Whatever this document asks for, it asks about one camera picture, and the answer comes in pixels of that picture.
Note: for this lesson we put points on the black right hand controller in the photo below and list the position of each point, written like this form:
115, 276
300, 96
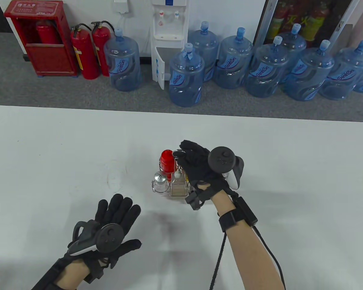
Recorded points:
222, 160

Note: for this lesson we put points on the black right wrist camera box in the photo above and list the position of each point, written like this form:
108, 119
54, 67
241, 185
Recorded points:
245, 211

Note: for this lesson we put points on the black hand controller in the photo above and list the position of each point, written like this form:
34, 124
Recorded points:
109, 237
222, 160

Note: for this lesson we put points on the person's left forearm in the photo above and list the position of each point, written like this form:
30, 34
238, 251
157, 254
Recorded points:
74, 275

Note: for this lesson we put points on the clear shaker seasoning bottle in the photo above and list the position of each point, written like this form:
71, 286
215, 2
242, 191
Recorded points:
160, 181

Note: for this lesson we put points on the black left hand controller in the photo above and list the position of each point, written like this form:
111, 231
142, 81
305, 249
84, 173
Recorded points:
109, 237

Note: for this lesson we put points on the person's right forearm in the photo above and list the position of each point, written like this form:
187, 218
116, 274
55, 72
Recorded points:
248, 256

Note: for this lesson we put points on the person's right hand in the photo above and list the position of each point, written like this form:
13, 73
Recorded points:
196, 163

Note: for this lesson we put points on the red squeeze seasoning bottle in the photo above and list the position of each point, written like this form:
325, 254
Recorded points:
167, 163

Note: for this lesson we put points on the red fire extinguisher yellow label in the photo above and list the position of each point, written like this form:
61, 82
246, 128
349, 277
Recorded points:
86, 57

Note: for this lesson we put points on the square glass seasoning bottle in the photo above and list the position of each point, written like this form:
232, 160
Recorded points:
178, 187

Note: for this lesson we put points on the white water dispenser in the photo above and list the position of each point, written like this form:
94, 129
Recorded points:
169, 30

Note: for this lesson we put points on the red fire extinguisher cabinet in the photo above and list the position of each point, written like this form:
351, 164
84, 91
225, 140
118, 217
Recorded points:
51, 59

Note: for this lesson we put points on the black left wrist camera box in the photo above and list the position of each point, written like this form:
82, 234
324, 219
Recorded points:
48, 278

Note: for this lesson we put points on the row of blue water jugs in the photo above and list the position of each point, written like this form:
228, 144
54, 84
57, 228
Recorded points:
186, 78

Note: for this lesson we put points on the white wall box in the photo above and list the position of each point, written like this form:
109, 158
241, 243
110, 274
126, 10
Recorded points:
121, 6

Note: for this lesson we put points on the glass door fire cabinet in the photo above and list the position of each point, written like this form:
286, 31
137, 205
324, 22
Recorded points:
314, 18

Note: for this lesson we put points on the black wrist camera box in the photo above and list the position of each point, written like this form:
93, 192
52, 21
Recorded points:
48, 278
245, 211

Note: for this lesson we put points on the person's left hand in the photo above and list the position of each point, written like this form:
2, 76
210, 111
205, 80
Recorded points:
121, 211

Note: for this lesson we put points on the red extinguisher inside cabinet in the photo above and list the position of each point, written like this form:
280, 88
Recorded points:
47, 33

